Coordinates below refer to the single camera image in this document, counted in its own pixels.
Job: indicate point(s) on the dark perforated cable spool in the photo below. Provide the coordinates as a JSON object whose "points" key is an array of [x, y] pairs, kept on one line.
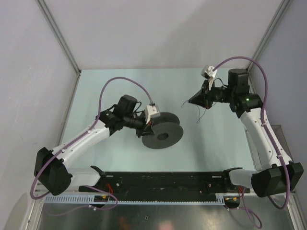
{"points": [[166, 132]]}

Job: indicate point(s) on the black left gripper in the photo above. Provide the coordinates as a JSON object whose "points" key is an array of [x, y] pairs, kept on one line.
{"points": [[145, 130]]}

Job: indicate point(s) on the clear plastic bin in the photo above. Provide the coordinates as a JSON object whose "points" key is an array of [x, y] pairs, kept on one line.
{"points": [[277, 129]]}

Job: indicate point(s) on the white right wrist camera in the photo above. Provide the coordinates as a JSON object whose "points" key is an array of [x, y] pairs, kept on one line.
{"points": [[209, 72]]}

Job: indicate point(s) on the left aluminium corner post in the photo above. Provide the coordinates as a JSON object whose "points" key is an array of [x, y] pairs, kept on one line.
{"points": [[58, 34]]}

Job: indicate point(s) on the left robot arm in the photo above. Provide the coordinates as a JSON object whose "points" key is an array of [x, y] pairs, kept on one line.
{"points": [[53, 168]]}

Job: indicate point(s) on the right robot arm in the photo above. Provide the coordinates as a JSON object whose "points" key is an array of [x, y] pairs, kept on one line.
{"points": [[275, 172]]}

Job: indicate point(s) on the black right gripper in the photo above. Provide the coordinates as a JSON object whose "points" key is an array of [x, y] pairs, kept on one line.
{"points": [[204, 97]]}

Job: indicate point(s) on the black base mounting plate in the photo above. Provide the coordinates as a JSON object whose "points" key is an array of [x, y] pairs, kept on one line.
{"points": [[168, 186]]}

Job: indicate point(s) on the grey slotted cable duct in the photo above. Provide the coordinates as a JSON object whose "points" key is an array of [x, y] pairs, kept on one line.
{"points": [[99, 199]]}

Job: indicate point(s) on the right aluminium corner post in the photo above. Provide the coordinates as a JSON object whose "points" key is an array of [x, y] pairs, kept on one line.
{"points": [[273, 25]]}

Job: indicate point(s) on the aluminium corner post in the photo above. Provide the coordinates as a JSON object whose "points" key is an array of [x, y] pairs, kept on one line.
{"points": [[58, 34], [273, 25]]}

